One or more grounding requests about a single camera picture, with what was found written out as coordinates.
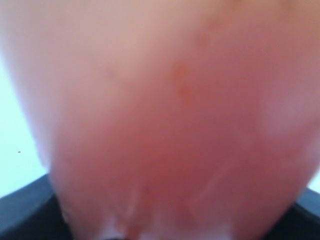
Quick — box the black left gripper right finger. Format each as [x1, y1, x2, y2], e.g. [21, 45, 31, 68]
[280, 188, 320, 240]

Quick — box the red sauce squeeze bottle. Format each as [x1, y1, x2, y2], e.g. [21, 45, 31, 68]
[0, 0, 320, 240]

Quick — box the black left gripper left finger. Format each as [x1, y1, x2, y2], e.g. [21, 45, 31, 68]
[0, 175, 73, 240]

